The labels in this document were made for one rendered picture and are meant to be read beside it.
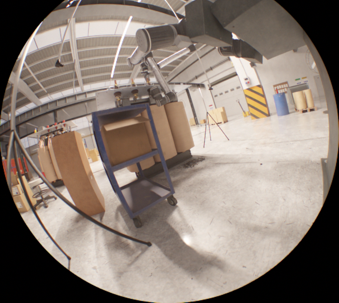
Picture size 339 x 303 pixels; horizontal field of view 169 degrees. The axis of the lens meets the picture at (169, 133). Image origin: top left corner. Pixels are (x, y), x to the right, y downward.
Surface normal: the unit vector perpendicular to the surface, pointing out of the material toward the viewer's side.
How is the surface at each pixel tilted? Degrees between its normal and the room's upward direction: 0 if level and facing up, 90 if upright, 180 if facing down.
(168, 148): 90
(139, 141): 90
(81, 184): 90
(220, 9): 90
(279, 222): 0
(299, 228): 0
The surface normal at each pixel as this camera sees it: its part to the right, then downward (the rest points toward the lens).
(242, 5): -0.87, 0.27
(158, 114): 0.53, -0.10
